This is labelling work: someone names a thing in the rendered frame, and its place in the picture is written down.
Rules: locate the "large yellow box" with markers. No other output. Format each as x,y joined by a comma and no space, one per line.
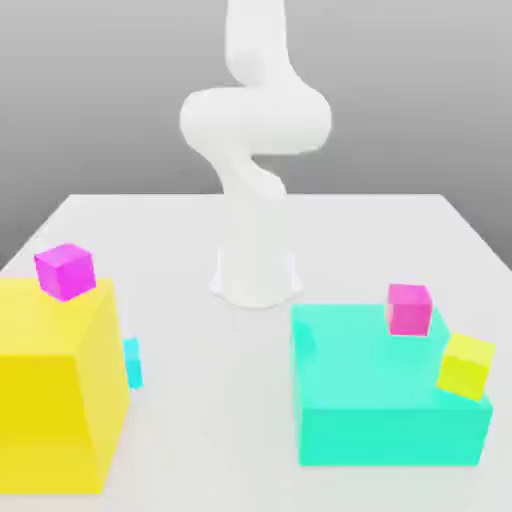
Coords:
48,384

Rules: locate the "small cyan cube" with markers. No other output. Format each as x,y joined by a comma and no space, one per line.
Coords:
134,366

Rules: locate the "small magenta cube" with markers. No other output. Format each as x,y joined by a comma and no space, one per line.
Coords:
66,272

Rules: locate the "small pink cube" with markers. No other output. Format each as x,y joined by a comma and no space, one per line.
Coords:
408,312

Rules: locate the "large turquoise box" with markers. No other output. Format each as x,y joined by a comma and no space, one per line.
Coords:
360,384

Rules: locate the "small yellow cube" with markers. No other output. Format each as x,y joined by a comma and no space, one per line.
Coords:
466,368

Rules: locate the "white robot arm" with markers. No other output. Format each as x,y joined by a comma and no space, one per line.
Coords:
256,120

